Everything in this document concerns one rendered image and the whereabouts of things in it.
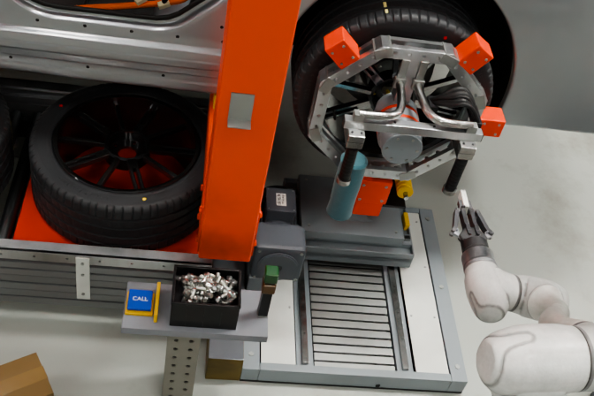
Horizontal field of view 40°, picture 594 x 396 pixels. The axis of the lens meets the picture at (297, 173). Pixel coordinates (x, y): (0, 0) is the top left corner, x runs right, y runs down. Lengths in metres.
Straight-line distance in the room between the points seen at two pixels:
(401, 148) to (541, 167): 1.63
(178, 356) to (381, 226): 0.99
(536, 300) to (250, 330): 0.83
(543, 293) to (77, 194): 1.46
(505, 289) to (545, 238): 1.52
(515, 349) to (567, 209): 2.33
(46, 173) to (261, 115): 0.93
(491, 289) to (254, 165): 0.71
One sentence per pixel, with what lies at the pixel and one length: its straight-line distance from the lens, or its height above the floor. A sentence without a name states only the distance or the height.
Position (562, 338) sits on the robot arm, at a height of 1.25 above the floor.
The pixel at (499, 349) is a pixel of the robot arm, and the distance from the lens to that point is 1.64.
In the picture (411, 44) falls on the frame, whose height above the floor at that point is 1.11.
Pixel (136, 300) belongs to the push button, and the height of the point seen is 0.48.
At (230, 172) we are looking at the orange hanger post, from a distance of 2.25.
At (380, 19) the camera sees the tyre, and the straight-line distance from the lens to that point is 2.51.
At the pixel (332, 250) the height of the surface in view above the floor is 0.16.
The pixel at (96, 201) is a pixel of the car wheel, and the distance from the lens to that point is 2.69.
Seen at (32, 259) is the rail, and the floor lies 0.35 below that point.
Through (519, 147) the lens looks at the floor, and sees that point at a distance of 4.13.
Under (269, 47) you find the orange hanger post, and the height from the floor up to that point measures 1.33.
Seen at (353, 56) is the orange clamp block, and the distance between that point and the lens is 2.46.
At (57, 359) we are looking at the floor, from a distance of 2.94.
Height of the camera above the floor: 2.48
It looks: 44 degrees down
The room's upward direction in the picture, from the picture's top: 13 degrees clockwise
